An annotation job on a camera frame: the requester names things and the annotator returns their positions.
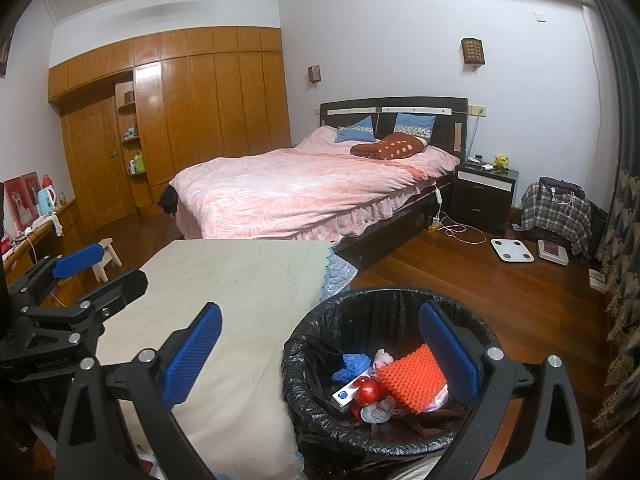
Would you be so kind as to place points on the wooden sideboard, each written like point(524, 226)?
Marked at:
point(72, 225)

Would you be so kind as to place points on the red plastic bag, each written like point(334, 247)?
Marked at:
point(356, 412)
point(369, 391)

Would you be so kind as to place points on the blue pillow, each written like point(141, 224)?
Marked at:
point(415, 124)
point(357, 131)

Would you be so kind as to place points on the wooden door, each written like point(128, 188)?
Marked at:
point(95, 170)

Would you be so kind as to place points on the dark nightstand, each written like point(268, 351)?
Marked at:
point(480, 205)

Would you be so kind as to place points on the scale with dark centre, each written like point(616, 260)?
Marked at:
point(553, 252)

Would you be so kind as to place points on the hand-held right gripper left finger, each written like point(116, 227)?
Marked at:
point(192, 355)

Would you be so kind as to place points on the red photo frame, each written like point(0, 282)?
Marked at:
point(22, 200)

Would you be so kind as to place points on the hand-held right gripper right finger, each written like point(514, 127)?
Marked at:
point(450, 355)

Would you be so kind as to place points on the pale pink cloth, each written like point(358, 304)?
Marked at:
point(382, 358)

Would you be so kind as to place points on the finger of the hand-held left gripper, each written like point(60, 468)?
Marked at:
point(122, 290)
point(77, 261)

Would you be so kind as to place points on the small white floor box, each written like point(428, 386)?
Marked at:
point(597, 278)

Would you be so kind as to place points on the pink blanket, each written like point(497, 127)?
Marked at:
point(300, 185)

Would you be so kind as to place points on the small toiletry bottles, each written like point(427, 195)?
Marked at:
point(130, 133)

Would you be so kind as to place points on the small wall lamp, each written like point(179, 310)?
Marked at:
point(313, 74)

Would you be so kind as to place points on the wooden wardrobe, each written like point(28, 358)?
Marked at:
point(210, 110)

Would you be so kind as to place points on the dark bag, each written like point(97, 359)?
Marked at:
point(560, 185)

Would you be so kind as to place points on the small wooden stool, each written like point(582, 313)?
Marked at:
point(107, 255)

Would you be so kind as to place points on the dark teal curtain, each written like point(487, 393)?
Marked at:
point(620, 110)

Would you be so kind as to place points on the yellow plush toy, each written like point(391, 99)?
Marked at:
point(501, 161)

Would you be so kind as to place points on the white cardboard box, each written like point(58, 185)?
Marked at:
point(345, 395)

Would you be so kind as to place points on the wall outlet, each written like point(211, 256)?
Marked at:
point(477, 110)

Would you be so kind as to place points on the white hanging towel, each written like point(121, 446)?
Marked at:
point(57, 224)

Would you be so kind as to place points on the blue plastic shoe cover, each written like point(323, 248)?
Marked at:
point(352, 365)

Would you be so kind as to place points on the grey knotted cloth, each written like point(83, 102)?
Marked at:
point(380, 412)

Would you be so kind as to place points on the light blue kettle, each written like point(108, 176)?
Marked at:
point(47, 201)

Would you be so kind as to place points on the dark wooden bed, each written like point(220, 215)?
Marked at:
point(378, 125)

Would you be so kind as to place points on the yellow power strip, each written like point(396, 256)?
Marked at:
point(436, 225)

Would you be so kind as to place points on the light blue quilted pad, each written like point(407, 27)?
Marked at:
point(337, 275)

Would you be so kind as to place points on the large wall lamp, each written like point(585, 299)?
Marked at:
point(473, 51)

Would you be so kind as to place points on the trash bin with black bag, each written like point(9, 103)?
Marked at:
point(310, 360)

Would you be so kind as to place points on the orange foam mat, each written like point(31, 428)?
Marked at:
point(410, 377)

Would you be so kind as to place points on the black cloth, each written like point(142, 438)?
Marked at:
point(170, 200)

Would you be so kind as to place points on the plaid cloth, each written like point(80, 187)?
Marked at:
point(555, 215)

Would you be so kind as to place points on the brown dotted pillow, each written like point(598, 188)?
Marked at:
point(390, 147)

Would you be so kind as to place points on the white bathroom scale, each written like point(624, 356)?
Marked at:
point(512, 250)

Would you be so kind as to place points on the red flat box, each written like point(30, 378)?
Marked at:
point(5, 246)

